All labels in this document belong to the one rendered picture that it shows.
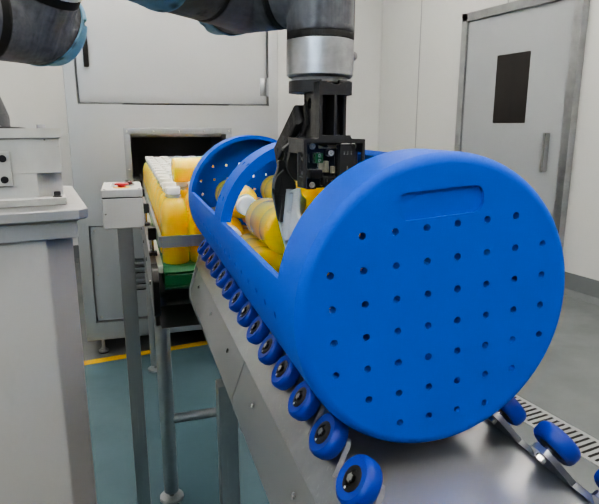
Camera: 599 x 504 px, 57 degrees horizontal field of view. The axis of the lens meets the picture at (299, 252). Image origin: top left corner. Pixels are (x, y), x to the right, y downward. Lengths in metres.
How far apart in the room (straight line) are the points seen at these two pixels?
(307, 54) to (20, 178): 0.42
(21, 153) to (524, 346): 0.66
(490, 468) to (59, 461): 0.60
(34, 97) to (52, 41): 4.56
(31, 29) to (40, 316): 0.42
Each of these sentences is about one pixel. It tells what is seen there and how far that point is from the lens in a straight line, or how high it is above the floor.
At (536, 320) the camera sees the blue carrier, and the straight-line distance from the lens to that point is 0.60.
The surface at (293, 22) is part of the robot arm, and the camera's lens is 0.64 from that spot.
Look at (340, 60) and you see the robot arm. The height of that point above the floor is 1.32.
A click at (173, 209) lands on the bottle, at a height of 1.05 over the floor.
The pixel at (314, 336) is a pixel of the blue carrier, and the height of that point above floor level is 1.08.
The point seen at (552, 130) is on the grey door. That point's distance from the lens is 4.74.
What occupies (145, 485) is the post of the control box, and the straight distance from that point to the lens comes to 1.87.
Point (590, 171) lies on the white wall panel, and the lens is 4.58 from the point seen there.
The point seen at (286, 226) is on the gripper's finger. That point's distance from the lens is 0.66.
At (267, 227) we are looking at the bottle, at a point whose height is 1.11.
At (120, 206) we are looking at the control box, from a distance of 1.47.
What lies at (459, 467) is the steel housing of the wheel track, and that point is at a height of 0.93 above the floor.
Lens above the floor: 1.26
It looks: 13 degrees down
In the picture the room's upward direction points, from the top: straight up
